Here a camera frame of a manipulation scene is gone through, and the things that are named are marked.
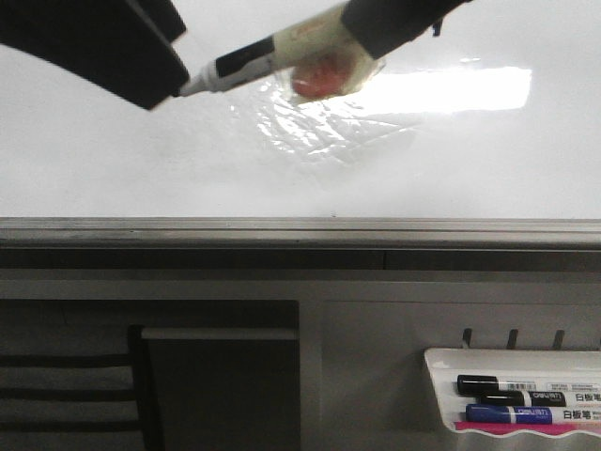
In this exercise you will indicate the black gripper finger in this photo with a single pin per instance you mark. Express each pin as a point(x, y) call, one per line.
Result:
point(382, 26)
point(124, 47)

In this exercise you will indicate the black whiteboard marker with tape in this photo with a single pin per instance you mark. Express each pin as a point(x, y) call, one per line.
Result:
point(323, 58)

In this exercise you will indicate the white plastic marker tray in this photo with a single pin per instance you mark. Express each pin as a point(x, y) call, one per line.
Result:
point(444, 365)

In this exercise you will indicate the black capped marker upper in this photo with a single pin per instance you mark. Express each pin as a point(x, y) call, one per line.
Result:
point(479, 384)

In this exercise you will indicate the black capped marker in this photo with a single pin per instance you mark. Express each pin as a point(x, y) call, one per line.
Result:
point(479, 384)
point(541, 399)

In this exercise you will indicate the black slatted chair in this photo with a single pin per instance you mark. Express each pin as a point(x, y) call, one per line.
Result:
point(78, 388)

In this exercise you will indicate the black capped marker lower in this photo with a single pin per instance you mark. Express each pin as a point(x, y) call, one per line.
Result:
point(541, 399)

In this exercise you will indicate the blue capped marker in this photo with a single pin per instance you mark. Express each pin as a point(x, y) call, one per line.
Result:
point(482, 413)

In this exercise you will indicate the white whiteboard with metal frame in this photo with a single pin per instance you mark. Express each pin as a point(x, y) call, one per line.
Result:
point(484, 140)

